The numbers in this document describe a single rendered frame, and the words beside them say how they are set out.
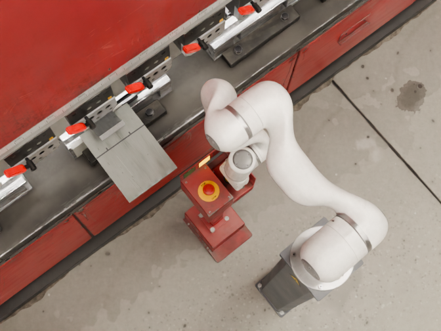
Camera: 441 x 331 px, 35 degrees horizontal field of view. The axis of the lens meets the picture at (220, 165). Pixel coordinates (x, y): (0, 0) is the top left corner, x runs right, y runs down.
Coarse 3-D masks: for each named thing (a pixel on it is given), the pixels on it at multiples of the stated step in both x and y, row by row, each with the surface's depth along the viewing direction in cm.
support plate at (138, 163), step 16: (128, 112) 219; (128, 128) 218; (144, 128) 218; (96, 144) 216; (112, 144) 216; (128, 144) 217; (144, 144) 217; (112, 160) 215; (128, 160) 215; (144, 160) 216; (160, 160) 216; (112, 176) 214; (128, 176) 214; (144, 176) 214; (160, 176) 214; (128, 192) 213
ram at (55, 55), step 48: (0, 0) 129; (48, 0) 139; (96, 0) 152; (144, 0) 166; (192, 0) 184; (0, 48) 142; (48, 48) 155; (96, 48) 170; (144, 48) 189; (0, 96) 159; (48, 96) 175; (0, 144) 180
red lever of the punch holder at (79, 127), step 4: (88, 120) 199; (92, 120) 200; (76, 124) 195; (80, 124) 196; (84, 124) 197; (88, 124) 198; (92, 124) 199; (68, 128) 193; (72, 128) 194; (76, 128) 194; (80, 128) 195; (84, 128) 196; (92, 128) 199; (68, 132) 193; (72, 132) 193; (76, 132) 195
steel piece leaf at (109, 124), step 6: (108, 114) 218; (114, 114) 217; (102, 120) 217; (108, 120) 216; (114, 120) 215; (120, 120) 214; (96, 126) 216; (102, 126) 215; (108, 126) 214; (114, 126) 211; (120, 126) 212; (96, 132) 214; (102, 132) 213; (108, 132) 210; (114, 132) 212; (102, 138) 210
